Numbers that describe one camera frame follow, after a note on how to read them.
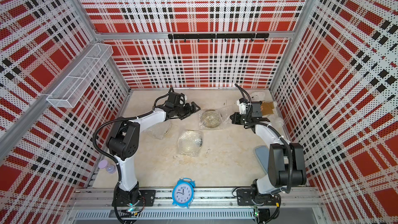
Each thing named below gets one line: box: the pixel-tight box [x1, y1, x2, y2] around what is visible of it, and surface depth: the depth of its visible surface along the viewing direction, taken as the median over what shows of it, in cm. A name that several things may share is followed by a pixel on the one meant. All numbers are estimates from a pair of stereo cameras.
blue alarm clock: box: [172, 177, 196, 208], surface depth 75 cm
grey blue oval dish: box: [254, 145, 270, 174], surface depth 88 cm
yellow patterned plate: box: [201, 109, 221, 129], surface depth 98 cm
